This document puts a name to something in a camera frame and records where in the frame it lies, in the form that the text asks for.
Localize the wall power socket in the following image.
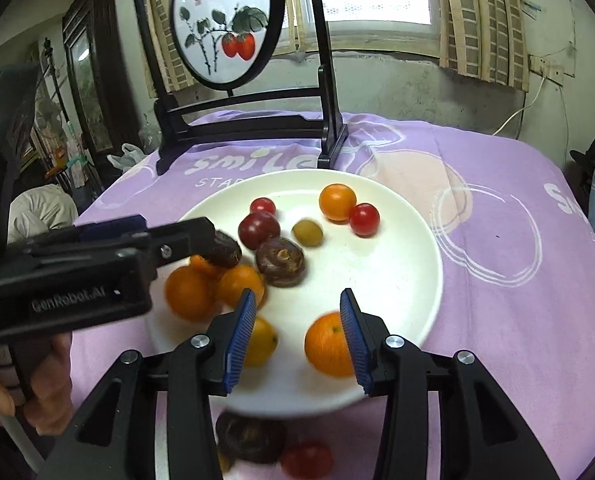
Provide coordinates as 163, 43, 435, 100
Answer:
527, 55, 564, 83

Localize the grey cable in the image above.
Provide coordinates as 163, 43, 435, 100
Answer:
0, 412, 43, 473

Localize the white plastic bag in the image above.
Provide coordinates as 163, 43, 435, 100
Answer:
108, 143, 145, 171

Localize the dark red tomato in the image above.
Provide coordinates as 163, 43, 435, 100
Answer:
238, 211, 281, 251

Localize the dark brown fruit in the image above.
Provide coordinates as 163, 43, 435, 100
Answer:
204, 232, 243, 269
215, 410, 287, 464
255, 237, 307, 288

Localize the purple tablecloth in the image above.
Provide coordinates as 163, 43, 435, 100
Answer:
70, 110, 595, 480

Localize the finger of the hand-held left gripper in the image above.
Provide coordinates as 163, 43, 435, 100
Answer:
24, 215, 148, 256
122, 217, 217, 273

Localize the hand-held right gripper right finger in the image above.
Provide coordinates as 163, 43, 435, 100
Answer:
340, 288, 561, 480

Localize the dark wooden cabinet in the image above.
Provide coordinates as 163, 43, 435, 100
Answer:
62, 0, 145, 161

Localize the white power cable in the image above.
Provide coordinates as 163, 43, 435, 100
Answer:
492, 77, 548, 136

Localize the round painted table screen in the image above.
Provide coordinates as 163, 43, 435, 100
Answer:
132, 0, 349, 176

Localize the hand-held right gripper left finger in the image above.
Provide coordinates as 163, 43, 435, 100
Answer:
37, 288, 258, 480

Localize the yellow-green orange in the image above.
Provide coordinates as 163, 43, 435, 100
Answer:
244, 316, 279, 367

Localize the large orange mandarin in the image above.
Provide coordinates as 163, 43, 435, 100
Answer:
304, 311, 358, 378

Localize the black hat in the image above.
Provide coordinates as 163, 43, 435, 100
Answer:
570, 137, 595, 171

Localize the person's left hand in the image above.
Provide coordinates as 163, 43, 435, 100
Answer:
0, 332, 73, 436

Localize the white oval plate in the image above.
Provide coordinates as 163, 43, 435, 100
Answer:
144, 169, 444, 418

